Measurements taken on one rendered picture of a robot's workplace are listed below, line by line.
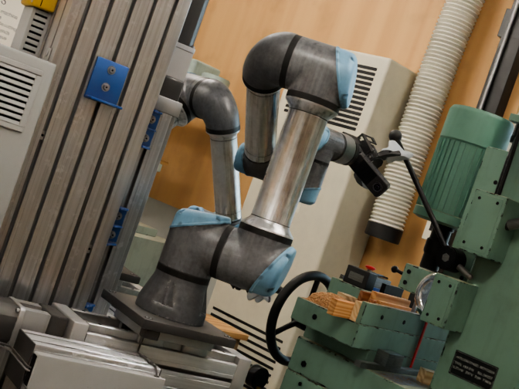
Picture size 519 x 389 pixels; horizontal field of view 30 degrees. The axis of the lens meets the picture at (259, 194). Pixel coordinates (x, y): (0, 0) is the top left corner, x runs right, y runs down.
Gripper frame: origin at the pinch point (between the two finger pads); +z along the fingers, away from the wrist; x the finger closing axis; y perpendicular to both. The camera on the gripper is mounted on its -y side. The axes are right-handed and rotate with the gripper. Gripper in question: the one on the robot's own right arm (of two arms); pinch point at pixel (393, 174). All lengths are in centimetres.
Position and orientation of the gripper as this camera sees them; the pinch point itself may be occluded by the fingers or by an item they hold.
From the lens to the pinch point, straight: 257.2
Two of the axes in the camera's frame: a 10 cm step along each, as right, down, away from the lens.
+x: -6.7, 5.8, 4.5
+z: 6.6, 2.0, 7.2
